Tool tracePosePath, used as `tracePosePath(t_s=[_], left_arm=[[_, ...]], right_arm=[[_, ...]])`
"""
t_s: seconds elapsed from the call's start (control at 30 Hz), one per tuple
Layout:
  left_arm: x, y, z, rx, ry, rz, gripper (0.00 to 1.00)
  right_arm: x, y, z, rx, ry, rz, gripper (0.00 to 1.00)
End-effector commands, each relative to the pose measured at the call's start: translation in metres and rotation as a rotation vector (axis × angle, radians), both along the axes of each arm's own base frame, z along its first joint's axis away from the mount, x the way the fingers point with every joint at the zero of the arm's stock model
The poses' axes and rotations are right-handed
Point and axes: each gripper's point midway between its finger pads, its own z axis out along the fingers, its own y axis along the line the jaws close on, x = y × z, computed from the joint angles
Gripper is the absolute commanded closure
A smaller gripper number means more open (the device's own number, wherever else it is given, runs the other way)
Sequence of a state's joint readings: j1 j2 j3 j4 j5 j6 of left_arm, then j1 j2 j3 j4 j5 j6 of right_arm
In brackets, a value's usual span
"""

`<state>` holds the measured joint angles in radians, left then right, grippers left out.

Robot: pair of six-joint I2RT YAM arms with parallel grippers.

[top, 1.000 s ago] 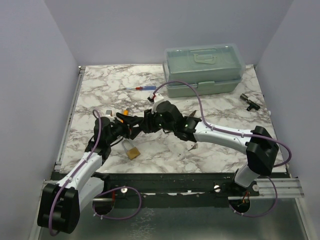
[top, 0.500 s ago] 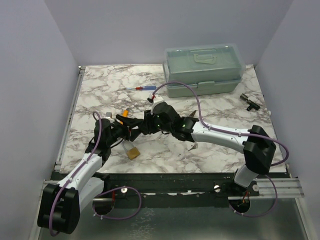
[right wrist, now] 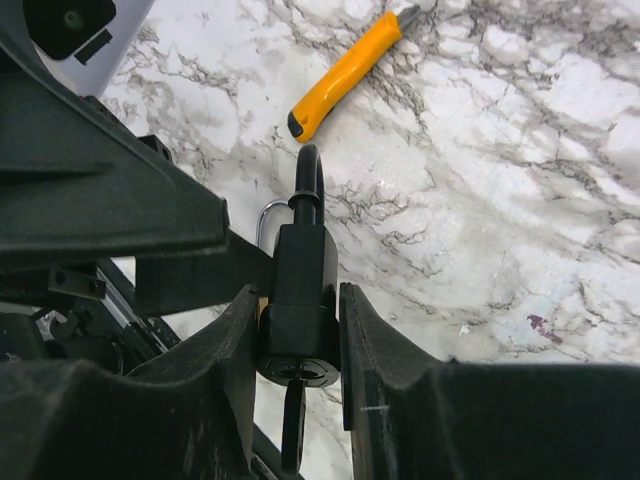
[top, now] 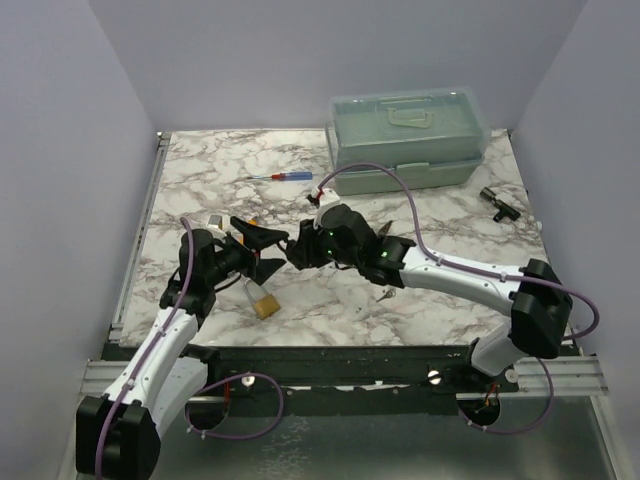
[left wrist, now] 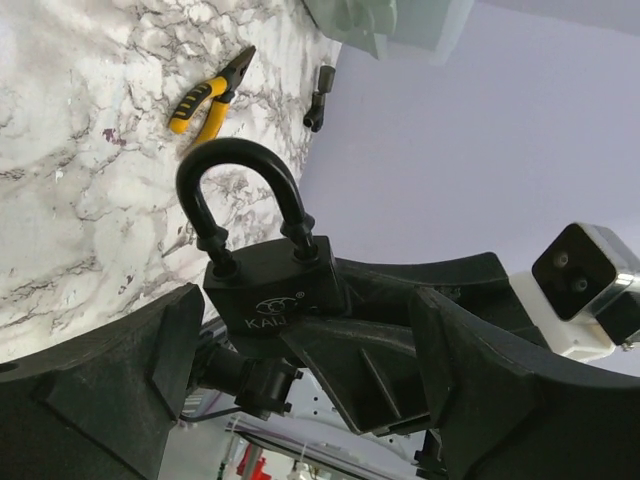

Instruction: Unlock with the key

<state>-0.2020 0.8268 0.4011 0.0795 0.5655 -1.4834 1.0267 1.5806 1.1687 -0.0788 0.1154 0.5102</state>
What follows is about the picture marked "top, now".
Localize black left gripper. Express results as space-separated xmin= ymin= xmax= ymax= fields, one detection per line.
xmin=207 ymin=218 xmax=289 ymax=287

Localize black padlock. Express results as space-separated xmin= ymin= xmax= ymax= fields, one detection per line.
xmin=277 ymin=239 xmax=299 ymax=263

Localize silver keys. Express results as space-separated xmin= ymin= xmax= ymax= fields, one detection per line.
xmin=377 ymin=289 xmax=396 ymax=302

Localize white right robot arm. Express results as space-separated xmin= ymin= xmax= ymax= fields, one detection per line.
xmin=285 ymin=205 xmax=573 ymax=392

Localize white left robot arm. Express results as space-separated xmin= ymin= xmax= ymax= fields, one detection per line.
xmin=75 ymin=217 xmax=288 ymax=479

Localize orange utility knife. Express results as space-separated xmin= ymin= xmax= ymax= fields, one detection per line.
xmin=235 ymin=218 xmax=258 ymax=244

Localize brass padlock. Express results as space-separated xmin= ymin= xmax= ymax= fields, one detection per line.
xmin=243 ymin=278 xmax=281 ymax=320

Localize red blue screwdriver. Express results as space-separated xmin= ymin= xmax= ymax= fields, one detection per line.
xmin=245 ymin=171 xmax=313 ymax=181

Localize yellow black pliers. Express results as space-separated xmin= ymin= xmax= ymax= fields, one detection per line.
xmin=377 ymin=220 xmax=393 ymax=238

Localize green plastic toolbox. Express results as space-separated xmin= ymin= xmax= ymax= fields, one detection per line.
xmin=325 ymin=88 xmax=491 ymax=196

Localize black T-shaped tool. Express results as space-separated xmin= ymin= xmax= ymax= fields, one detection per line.
xmin=480 ymin=187 xmax=521 ymax=223

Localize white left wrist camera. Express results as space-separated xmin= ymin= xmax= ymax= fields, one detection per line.
xmin=207 ymin=214 xmax=224 ymax=230

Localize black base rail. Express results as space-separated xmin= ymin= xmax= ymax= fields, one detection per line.
xmin=183 ymin=344 xmax=518 ymax=417

